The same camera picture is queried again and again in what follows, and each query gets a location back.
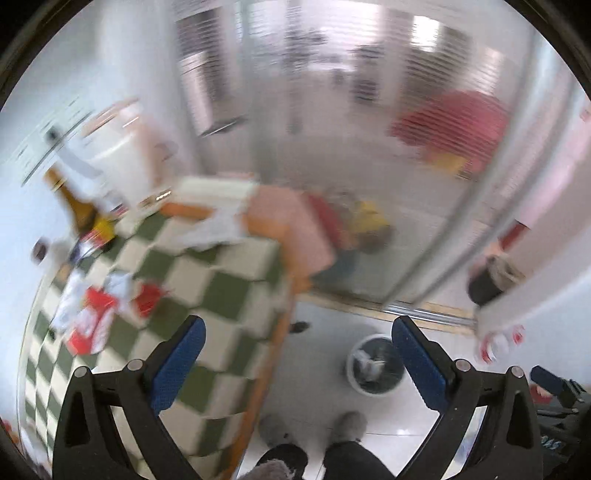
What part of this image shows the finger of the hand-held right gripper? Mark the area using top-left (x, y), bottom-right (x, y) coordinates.
top-left (530, 366), bottom-right (578, 401)

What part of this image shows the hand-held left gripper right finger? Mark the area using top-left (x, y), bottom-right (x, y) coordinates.
top-left (392, 316), bottom-right (544, 480)

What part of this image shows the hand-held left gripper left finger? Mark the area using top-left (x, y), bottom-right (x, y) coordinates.
top-left (53, 315), bottom-right (207, 480)

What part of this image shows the round grey waste bin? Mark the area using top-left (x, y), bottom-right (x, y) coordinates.
top-left (347, 334), bottom-right (407, 396)

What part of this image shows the red and white can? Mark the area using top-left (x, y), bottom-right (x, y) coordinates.
top-left (477, 324), bottom-right (527, 366)

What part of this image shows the small red wrapper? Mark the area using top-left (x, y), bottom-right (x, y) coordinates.
top-left (133, 281), bottom-right (168, 320)

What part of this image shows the green white checkered tablecloth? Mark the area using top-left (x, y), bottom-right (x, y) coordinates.
top-left (18, 178), bottom-right (296, 480)

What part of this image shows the wooden table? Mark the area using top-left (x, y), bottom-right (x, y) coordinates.
top-left (159, 202), bottom-right (308, 480)

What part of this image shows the person's right grey slipper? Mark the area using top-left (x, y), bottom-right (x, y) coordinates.
top-left (329, 411), bottom-right (369, 446)

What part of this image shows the person's grey slipper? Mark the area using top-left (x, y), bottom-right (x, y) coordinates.
top-left (329, 411), bottom-right (369, 446)
top-left (257, 413), bottom-right (297, 448)

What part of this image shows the red and white wrapper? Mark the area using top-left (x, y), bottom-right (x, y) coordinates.
top-left (67, 286), bottom-right (119, 356)

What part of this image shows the crumpled white paper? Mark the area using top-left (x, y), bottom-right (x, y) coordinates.
top-left (104, 271), bottom-right (136, 302)

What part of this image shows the black bin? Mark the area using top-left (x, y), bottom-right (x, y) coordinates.
top-left (466, 255), bottom-right (526, 308)

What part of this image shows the person's left grey slipper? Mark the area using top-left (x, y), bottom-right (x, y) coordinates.
top-left (257, 413), bottom-right (297, 448)

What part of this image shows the white tissue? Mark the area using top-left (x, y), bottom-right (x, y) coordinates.
top-left (50, 271), bottom-right (88, 334)

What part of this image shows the white crumpled cloth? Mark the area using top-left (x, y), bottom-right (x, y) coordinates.
top-left (170, 209), bottom-right (249, 253)

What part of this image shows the person's left leg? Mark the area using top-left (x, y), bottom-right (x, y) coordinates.
top-left (255, 443), bottom-right (308, 480)

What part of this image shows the yellow bag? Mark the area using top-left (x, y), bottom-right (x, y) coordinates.
top-left (348, 200), bottom-right (392, 237)

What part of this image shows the dark round can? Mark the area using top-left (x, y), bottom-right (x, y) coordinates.
top-left (30, 237), bottom-right (52, 267)

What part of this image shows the pink cloth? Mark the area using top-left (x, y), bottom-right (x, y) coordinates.
top-left (248, 186), bottom-right (336, 278)

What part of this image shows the brown glass bottle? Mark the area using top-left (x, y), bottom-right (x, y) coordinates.
top-left (45, 167), bottom-right (117, 245)

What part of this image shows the white plastic bucket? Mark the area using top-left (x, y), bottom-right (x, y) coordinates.
top-left (84, 102), bottom-right (154, 205)

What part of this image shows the red umbrella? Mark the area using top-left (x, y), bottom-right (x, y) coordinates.
top-left (389, 89), bottom-right (509, 172)

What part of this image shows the metal sliding door frame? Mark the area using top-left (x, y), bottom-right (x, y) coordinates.
top-left (382, 34), bottom-right (580, 312)

